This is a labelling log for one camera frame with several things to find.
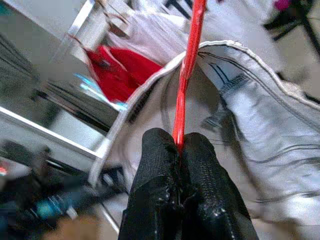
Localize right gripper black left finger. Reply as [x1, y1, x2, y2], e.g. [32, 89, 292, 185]
[118, 127, 186, 240]

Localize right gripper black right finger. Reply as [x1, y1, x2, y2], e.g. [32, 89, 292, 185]
[178, 132, 260, 240]

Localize white denim jeans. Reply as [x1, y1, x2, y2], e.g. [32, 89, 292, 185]
[88, 39, 320, 240]

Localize red plastic hanger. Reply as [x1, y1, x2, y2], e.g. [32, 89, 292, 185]
[172, 0, 207, 151]

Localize light blue hanger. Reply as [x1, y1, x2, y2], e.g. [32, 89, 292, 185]
[73, 72, 129, 111]

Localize red polo shirt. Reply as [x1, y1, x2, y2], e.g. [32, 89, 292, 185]
[86, 44, 163, 106]

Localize plain white t-shirt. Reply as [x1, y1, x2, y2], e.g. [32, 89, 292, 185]
[104, 11, 191, 68]

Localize white t-shirt black print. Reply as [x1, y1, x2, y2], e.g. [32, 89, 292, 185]
[159, 0, 281, 73]

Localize pink cushion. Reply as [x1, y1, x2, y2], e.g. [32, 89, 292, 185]
[273, 0, 292, 12]

